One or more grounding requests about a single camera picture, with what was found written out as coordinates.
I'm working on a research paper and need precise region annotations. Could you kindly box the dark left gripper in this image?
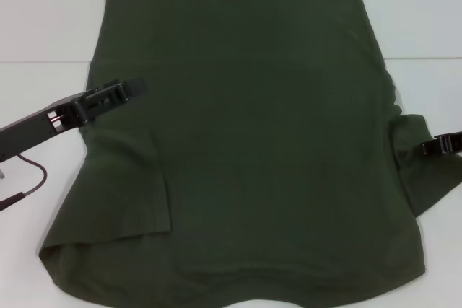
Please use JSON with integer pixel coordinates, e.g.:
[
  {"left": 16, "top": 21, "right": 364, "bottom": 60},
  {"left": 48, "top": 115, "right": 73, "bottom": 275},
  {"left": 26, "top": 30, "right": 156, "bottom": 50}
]
[{"left": 0, "top": 90, "right": 88, "bottom": 162}]

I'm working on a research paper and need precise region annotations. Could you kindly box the dark green t-shirt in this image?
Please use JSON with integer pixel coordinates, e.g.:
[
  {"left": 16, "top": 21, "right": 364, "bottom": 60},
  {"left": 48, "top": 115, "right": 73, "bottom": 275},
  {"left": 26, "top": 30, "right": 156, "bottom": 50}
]
[{"left": 38, "top": 0, "right": 462, "bottom": 306}]

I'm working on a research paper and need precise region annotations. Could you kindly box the dark red cable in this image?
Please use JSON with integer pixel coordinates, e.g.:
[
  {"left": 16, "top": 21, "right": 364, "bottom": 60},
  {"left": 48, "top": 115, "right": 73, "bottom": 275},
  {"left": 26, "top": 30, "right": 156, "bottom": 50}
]
[{"left": 0, "top": 154, "right": 48, "bottom": 212}]

